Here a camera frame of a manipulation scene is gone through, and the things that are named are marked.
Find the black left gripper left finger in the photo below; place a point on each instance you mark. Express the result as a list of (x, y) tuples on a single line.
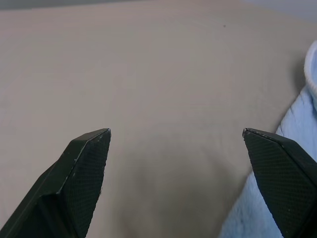
[(62, 188)]

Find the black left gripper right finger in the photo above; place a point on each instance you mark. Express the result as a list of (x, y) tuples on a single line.
[(284, 178)]

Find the light blue fuzzy cloth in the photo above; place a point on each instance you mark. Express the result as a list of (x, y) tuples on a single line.
[(298, 114)]

